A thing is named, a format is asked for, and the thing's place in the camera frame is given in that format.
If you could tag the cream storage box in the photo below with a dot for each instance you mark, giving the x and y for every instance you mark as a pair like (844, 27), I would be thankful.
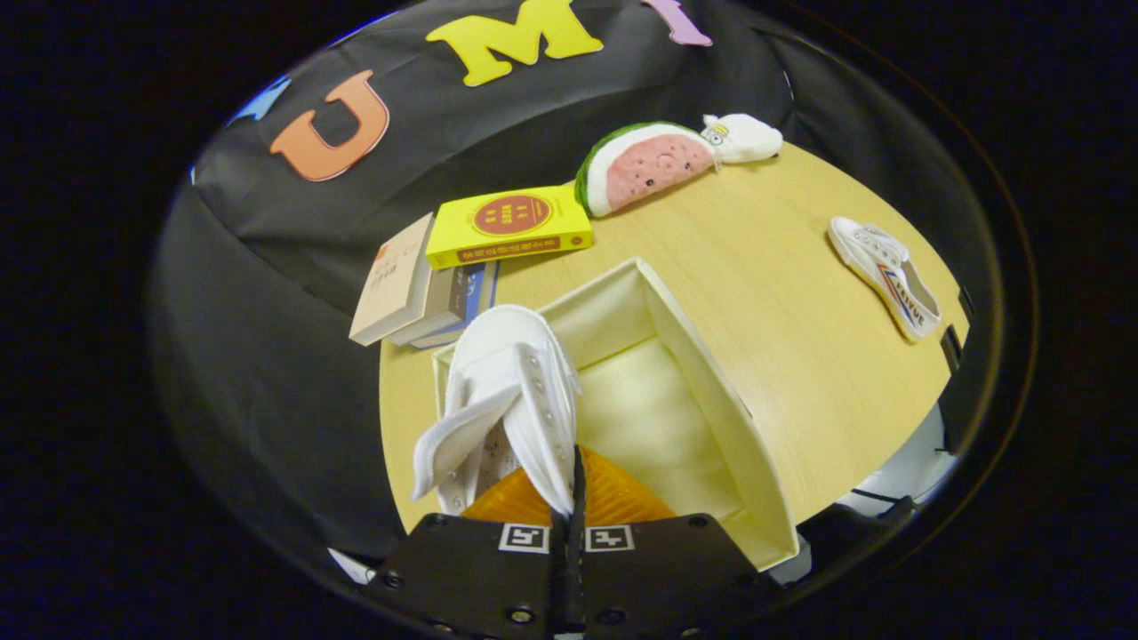
(658, 418)

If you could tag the blue book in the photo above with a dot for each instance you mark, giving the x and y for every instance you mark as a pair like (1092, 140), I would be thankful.
(476, 293)

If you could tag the white plush toy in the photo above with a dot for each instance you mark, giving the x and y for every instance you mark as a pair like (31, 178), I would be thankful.
(747, 138)

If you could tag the black table edge clamp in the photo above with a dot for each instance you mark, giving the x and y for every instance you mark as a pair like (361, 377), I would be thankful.
(953, 348)
(966, 302)

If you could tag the yellow book with red circle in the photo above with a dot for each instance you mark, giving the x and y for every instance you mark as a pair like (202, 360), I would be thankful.
(507, 222)

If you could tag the beige book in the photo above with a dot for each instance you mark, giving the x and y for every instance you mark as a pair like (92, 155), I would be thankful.
(396, 280)

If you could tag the white canvas shoe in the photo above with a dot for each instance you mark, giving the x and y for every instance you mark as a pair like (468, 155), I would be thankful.
(524, 382)
(880, 267)

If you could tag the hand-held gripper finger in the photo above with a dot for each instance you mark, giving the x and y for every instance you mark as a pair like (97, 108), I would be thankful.
(582, 578)
(565, 573)

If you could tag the grey book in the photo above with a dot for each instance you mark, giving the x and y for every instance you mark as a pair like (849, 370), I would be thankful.
(436, 311)

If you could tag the watermelon slice plush toy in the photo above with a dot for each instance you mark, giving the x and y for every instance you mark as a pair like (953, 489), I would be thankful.
(653, 169)

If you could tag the black backdrop cloth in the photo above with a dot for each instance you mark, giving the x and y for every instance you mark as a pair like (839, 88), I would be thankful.
(267, 293)

